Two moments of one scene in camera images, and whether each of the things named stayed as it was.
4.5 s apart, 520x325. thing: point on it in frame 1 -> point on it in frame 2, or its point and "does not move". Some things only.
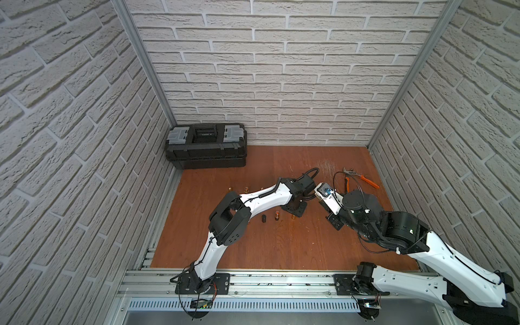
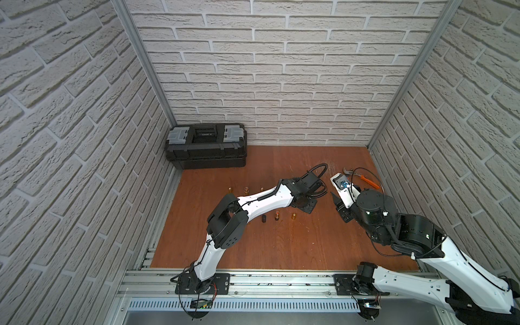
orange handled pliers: [351, 172] does not move
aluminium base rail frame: [271, 298] does not move
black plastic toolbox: [207, 145] does not move
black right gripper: [331, 219] -> [340, 208]
